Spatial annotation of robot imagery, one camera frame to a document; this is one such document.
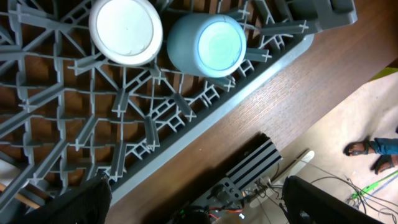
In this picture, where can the grey dishwasher rack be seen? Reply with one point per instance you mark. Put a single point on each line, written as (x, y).
(68, 112)

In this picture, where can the wooden chopstick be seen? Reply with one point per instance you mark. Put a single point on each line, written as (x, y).
(26, 201)

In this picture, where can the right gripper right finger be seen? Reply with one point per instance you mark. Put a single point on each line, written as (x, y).
(305, 203)

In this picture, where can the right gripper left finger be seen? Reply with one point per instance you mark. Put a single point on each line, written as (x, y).
(89, 203)

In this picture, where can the cream plastic cup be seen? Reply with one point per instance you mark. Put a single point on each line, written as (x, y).
(128, 32)

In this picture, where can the person's sandalled foot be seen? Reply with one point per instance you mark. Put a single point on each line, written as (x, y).
(358, 148)

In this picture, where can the white plastic fork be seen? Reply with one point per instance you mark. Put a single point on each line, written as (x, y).
(8, 173)

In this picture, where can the blue plastic cup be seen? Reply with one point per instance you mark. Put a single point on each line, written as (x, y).
(206, 45)

